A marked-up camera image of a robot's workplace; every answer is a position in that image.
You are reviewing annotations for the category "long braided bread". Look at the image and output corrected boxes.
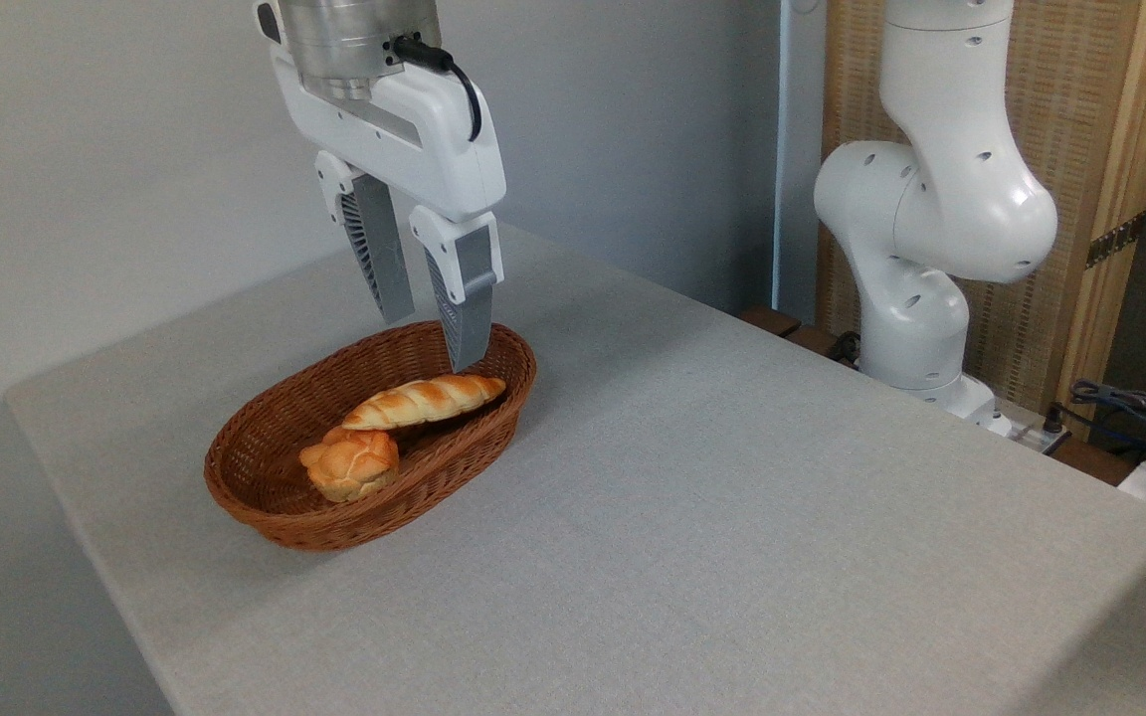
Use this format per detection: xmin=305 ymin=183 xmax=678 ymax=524
xmin=341 ymin=374 xmax=507 ymax=432

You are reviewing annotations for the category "grey cable bundle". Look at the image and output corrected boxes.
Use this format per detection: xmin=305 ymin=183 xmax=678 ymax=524
xmin=1070 ymin=380 xmax=1146 ymax=444

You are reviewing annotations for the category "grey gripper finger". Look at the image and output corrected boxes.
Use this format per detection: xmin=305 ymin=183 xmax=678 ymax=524
xmin=409 ymin=204 xmax=505 ymax=374
xmin=314 ymin=151 xmax=417 ymax=325

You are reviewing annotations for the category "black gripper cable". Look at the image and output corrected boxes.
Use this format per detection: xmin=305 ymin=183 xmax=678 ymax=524
xmin=389 ymin=35 xmax=483 ymax=143

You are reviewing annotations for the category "round bread bun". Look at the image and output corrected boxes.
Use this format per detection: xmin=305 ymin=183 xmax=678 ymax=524
xmin=298 ymin=427 xmax=401 ymax=503

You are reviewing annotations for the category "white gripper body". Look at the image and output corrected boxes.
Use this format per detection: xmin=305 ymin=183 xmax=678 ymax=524
xmin=254 ymin=0 xmax=508 ymax=225

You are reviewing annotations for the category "metal screen hinge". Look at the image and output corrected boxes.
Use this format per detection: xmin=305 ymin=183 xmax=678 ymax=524
xmin=1085 ymin=211 xmax=1146 ymax=269

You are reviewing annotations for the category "brown wicker basket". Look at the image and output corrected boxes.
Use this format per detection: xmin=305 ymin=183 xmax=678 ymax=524
xmin=203 ymin=320 xmax=538 ymax=553

